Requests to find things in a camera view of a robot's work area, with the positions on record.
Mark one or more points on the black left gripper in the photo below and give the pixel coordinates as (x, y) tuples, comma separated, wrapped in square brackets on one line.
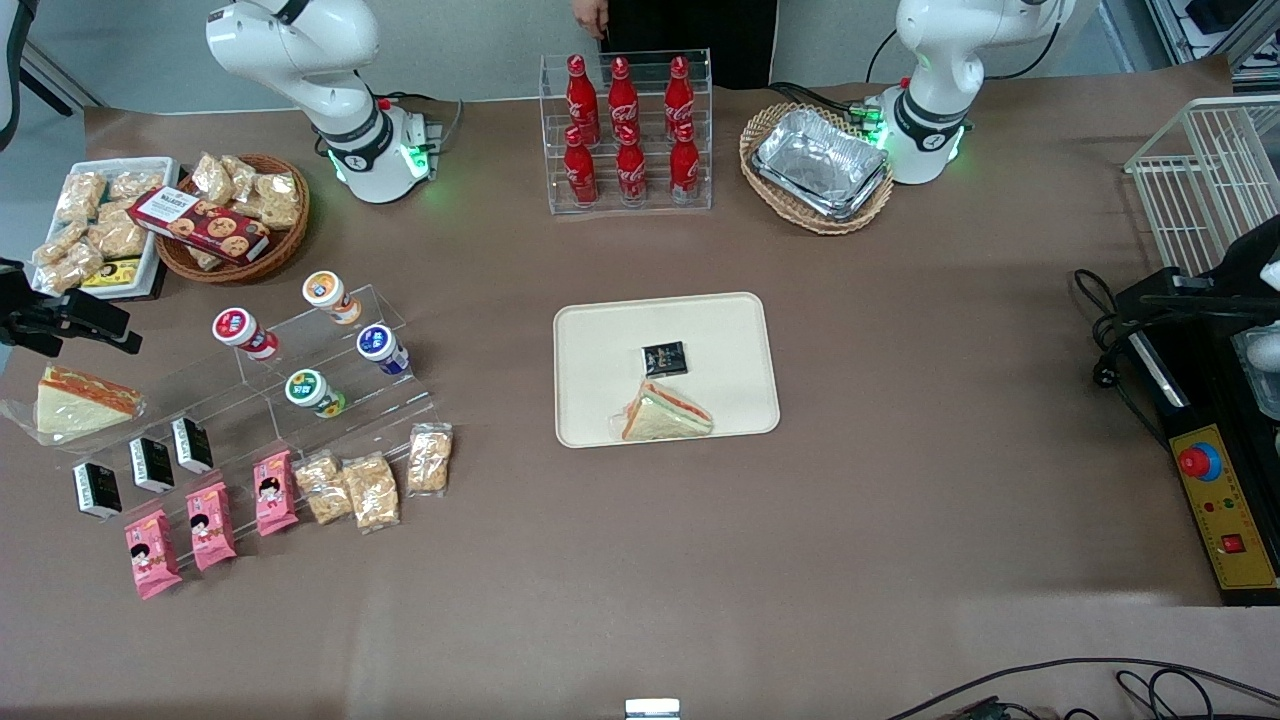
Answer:
[(1243, 262)]

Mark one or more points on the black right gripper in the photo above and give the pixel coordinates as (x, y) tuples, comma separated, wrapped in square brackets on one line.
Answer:
[(18, 318)]

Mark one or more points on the green gum bottle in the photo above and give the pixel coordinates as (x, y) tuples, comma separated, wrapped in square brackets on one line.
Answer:
[(305, 388)]

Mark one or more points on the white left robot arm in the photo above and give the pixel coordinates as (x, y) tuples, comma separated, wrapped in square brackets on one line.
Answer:
[(940, 60)]

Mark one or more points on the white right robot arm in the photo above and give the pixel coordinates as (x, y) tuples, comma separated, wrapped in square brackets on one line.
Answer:
[(300, 50)]

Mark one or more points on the red gum bottle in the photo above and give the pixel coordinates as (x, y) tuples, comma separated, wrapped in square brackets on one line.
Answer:
[(235, 327)]

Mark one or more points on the orange gum bottle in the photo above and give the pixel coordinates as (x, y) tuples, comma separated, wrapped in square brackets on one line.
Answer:
[(323, 290)]

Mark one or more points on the blue gum bottle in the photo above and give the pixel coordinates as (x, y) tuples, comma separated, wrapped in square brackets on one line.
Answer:
[(378, 343)]

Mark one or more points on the aluminium foil tray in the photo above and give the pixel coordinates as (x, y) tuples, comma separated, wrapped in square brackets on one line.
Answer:
[(820, 155), (850, 208)]

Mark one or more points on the beige plastic tray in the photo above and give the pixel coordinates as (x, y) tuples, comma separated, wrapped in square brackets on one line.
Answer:
[(600, 380)]

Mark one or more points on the person's right hand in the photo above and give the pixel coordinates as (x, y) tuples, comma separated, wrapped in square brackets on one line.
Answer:
[(590, 15)]

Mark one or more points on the yellow and black packet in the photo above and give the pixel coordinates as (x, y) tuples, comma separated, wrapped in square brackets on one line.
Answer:
[(115, 273)]

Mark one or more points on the clear bag of puffed snacks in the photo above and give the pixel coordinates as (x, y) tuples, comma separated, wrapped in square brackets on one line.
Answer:
[(70, 270), (205, 260), (212, 178), (243, 175), (278, 200), (118, 235), (80, 195), (58, 243), (135, 185)]

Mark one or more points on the wrapped triangle sandwich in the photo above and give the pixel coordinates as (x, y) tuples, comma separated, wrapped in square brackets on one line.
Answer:
[(75, 405), (660, 415)]

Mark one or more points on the red cookie box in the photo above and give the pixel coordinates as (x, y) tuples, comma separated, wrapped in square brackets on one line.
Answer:
[(210, 228)]

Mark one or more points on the small black carton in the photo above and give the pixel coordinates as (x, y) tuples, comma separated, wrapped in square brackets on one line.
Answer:
[(97, 490), (152, 465), (192, 445)]

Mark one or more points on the white rectangular dish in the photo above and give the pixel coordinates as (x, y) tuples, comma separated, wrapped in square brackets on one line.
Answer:
[(150, 163)]

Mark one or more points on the brown wicker basket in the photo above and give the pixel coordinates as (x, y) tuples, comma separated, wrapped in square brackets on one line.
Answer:
[(285, 245)]

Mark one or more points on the black and yellow control box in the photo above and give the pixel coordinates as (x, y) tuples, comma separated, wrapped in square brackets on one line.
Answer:
[(1225, 500)]

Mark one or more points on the clear acrylic stepped display stand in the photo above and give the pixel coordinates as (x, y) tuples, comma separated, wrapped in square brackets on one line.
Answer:
[(320, 350)]

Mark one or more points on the pink snack packet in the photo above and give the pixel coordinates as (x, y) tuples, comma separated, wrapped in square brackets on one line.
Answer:
[(153, 555), (274, 493), (211, 527)]

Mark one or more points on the clear bag of nut brittle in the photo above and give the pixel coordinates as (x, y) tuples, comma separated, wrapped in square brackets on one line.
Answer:
[(429, 460), (322, 488), (371, 493)]

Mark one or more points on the light wicker basket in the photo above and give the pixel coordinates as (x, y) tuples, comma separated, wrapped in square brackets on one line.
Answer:
[(765, 195)]

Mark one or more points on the clear acrylic bottle rack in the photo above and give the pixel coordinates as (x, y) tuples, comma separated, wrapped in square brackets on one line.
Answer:
[(552, 130)]

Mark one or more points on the red cola bottle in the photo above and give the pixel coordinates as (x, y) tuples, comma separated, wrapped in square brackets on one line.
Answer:
[(580, 175), (631, 172), (684, 168), (623, 95), (679, 92), (582, 95)]

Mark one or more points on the black chocolate packet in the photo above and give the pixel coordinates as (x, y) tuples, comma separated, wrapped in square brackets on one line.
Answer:
[(665, 358)]

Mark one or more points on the person in black trousers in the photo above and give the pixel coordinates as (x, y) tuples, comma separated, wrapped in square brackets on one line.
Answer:
[(700, 40)]

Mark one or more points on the small silver device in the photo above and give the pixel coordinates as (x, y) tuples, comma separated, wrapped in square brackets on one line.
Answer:
[(652, 709)]

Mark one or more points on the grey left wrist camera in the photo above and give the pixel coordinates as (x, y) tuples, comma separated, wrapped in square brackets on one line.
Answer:
[(1265, 370)]

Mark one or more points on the dark metal rail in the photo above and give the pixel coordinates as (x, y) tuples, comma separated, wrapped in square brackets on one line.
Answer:
[(60, 78)]

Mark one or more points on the aluminium frame shelf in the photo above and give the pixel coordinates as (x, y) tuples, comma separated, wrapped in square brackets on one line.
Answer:
[(1250, 40)]

